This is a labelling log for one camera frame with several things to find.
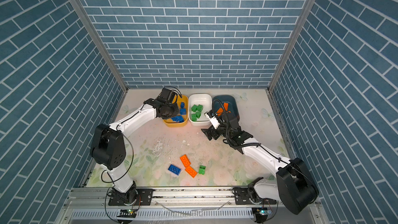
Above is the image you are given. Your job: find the right aluminium corner post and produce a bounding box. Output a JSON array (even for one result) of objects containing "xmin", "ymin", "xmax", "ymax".
[{"xmin": 268, "ymin": 0, "xmax": 315, "ymax": 93}]

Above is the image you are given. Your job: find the orange lego bottom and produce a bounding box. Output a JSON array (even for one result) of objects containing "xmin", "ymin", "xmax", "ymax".
[{"xmin": 185, "ymin": 166, "xmax": 198, "ymax": 178}]

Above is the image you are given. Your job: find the white plastic container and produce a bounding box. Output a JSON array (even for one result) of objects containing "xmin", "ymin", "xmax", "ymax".
[{"xmin": 188, "ymin": 93, "xmax": 212, "ymax": 126}]

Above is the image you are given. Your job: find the right circuit board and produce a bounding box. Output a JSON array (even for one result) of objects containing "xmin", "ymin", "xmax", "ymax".
[{"xmin": 252, "ymin": 207, "xmax": 273, "ymax": 224}]

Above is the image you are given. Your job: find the left aluminium corner post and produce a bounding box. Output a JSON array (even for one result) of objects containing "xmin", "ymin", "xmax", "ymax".
[{"xmin": 69, "ymin": 0, "xmax": 128, "ymax": 93}]

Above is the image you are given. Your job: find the yellow plastic container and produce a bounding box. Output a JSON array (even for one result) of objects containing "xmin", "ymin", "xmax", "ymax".
[{"xmin": 163, "ymin": 95, "xmax": 189, "ymax": 128}]

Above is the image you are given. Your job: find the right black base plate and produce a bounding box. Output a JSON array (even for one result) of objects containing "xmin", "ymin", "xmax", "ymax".
[{"xmin": 231, "ymin": 187, "xmax": 277, "ymax": 205}]

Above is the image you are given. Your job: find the circuit board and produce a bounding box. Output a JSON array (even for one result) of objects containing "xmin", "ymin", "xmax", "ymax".
[
  {"xmin": 252, "ymin": 207, "xmax": 273, "ymax": 224},
  {"xmin": 117, "ymin": 209, "xmax": 138, "ymax": 219}
]

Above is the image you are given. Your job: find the aluminium corner post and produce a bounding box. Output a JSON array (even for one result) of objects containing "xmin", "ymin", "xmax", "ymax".
[
  {"xmin": 268, "ymin": 0, "xmax": 315, "ymax": 93},
  {"xmin": 69, "ymin": 0, "xmax": 128, "ymax": 93}
]

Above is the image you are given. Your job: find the aluminium front rail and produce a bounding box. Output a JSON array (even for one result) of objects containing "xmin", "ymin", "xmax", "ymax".
[{"xmin": 65, "ymin": 186, "xmax": 283, "ymax": 208}]

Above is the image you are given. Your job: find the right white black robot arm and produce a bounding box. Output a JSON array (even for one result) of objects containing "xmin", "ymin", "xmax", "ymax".
[{"xmin": 202, "ymin": 98, "xmax": 319, "ymax": 215}]

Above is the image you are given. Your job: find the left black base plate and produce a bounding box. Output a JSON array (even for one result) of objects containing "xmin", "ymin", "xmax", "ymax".
[{"xmin": 107, "ymin": 188, "xmax": 153, "ymax": 206}]

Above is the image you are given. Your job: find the dark teal plastic container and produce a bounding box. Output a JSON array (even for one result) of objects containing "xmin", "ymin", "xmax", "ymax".
[{"xmin": 212, "ymin": 94, "xmax": 240, "ymax": 121}]

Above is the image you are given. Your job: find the green lego bottom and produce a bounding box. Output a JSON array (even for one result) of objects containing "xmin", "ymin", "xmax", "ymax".
[{"xmin": 198, "ymin": 165, "xmax": 206, "ymax": 175}]

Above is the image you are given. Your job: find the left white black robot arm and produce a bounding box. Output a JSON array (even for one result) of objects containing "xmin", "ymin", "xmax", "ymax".
[{"xmin": 90, "ymin": 87, "xmax": 182, "ymax": 205}]

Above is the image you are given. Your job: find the white vent grille strip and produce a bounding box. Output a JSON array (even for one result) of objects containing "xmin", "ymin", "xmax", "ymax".
[{"xmin": 71, "ymin": 208, "xmax": 254, "ymax": 220}]

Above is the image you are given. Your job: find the orange lego vertical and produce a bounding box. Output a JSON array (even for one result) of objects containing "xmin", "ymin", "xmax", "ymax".
[{"xmin": 223, "ymin": 102, "xmax": 229, "ymax": 111}]

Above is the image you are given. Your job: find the orange lego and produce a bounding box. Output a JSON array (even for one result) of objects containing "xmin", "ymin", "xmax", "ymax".
[
  {"xmin": 185, "ymin": 166, "xmax": 198, "ymax": 178},
  {"xmin": 216, "ymin": 108, "xmax": 223, "ymax": 116},
  {"xmin": 180, "ymin": 155, "xmax": 191, "ymax": 168}
]

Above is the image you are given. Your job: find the large blue lego bottom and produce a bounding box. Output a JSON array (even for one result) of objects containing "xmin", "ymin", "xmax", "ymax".
[{"xmin": 168, "ymin": 164, "xmax": 181, "ymax": 176}]

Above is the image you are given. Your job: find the left circuit board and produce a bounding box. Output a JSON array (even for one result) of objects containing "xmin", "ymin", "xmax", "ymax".
[{"xmin": 117, "ymin": 209, "xmax": 138, "ymax": 219}]

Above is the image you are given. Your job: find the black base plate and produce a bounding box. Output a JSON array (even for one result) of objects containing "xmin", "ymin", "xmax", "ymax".
[
  {"xmin": 107, "ymin": 188, "xmax": 153, "ymax": 206},
  {"xmin": 231, "ymin": 187, "xmax": 277, "ymax": 205}
]

